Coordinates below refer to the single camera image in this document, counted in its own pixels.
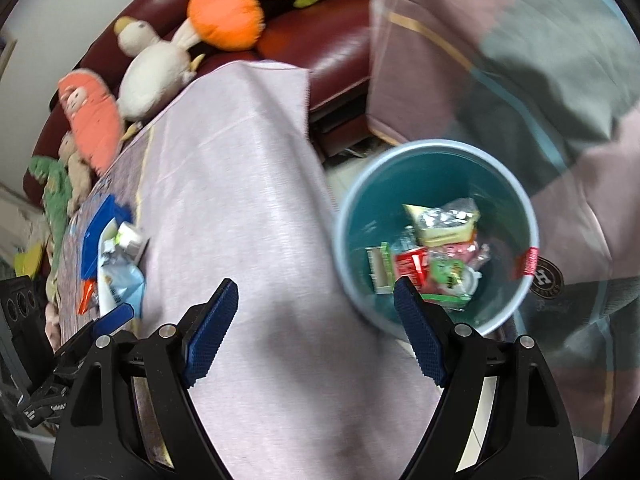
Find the white duck plush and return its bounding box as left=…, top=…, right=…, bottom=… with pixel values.
left=114, top=16, right=204, bottom=122

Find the green snack wrapper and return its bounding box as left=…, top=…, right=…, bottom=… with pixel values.
left=421, top=258, right=483, bottom=311

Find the patchwork pink grey blanket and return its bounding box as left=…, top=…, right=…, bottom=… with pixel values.
left=368, top=0, right=639, bottom=468

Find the silver yellow snack wrapper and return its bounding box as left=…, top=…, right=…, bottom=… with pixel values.
left=402, top=197, right=480, bottom=248

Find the pink carrot plush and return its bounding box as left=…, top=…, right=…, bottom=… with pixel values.
left=58, top=68, right=125, bottom=177

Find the beige small plush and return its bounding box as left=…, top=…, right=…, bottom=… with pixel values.
left=58, top=131, right=92, bottom=217

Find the blue white snack packet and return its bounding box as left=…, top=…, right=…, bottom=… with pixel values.
left=96, top=252, right=145, bottom=318

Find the red snack wrapper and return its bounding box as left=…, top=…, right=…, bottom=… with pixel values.
left=394, top=247, right=428, bottom=290

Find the blue trash bin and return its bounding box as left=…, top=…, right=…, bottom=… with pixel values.
left=333, top=140, right=539, bottom=339

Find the white green pill bottle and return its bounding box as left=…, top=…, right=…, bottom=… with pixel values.
left=115, top=222, right=149, bottom=264

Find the green crocodile plush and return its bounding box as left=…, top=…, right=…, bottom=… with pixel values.
left=28, top=156, right=73, bottom=270

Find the orange round plush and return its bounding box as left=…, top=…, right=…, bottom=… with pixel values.
left=186, top=0, right=265, bottom=51

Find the orange foil snack bag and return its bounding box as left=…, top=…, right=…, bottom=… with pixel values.
left=77, top=280, right=99, bottom=315

